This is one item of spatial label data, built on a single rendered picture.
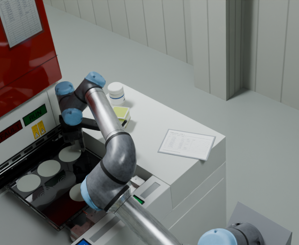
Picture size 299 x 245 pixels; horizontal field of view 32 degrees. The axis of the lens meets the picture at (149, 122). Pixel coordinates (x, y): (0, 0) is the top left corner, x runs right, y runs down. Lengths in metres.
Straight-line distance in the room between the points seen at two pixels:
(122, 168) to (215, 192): 0.77
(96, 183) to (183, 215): 0.61
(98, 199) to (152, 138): 0.57
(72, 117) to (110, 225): 0.43
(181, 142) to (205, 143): 0.10
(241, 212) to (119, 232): 0.44
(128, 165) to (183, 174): 0.42
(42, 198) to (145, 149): 0.47
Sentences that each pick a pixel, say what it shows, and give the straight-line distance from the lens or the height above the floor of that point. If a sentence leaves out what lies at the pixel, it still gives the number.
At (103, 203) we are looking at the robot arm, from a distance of 1.77.
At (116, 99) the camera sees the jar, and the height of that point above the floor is 1.01.
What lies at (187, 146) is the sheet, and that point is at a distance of 2.19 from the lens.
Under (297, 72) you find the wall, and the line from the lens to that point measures 3.73.
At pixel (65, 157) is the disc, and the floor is 0.90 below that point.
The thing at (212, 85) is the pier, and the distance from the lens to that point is 3.96.
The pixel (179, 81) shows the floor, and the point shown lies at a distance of 4.17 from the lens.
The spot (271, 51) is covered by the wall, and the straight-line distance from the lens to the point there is 3.77.
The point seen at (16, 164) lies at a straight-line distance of 2.33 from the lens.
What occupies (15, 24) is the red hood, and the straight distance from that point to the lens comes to 2.00.
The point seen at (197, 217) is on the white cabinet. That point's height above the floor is 0.64.
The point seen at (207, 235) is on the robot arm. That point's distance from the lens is 1.72.
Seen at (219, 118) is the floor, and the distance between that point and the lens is 3.80.
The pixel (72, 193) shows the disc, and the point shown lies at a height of 0.90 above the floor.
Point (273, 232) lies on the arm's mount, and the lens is 1.87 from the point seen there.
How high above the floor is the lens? 2.48
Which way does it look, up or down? 40 degrees down
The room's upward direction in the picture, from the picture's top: 7 degrees counter-clockwise
